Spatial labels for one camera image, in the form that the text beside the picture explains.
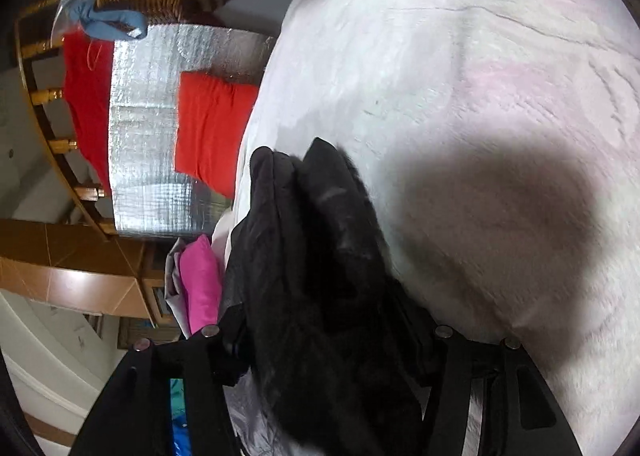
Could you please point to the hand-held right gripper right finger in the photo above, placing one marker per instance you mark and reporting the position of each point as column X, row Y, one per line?
column 450, row 386

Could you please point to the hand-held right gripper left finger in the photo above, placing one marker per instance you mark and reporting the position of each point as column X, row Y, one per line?
column 205, row 386

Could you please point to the black puffer jacket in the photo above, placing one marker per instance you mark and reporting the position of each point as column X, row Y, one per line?
column 325, row 286

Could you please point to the teal cloth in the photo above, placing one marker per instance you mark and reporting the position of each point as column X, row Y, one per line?
column 176, row 396

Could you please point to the grey cloth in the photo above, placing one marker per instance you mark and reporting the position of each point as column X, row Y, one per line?
column 175, row 296

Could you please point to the pink folded cloth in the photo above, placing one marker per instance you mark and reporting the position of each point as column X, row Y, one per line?
column 200, row 281

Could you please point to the brown wooden cabinet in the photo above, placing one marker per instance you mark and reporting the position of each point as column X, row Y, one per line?
column 75, row 281

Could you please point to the orange-red folded cloth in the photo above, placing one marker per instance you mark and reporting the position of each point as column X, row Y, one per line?
column 215, row 136

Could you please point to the silver insulated mat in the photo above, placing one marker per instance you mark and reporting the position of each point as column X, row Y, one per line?
column 145, row 136

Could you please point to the white fluffy blanket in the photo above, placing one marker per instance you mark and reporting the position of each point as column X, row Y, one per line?
column 475, row 86

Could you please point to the dark red cloth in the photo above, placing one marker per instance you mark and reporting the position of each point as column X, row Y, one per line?
column 85, row 101

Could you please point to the light blue cloth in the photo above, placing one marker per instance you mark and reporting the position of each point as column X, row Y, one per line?
column 105, row 24

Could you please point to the wooden bed frame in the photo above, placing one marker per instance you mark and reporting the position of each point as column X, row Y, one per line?
column 30, row 71

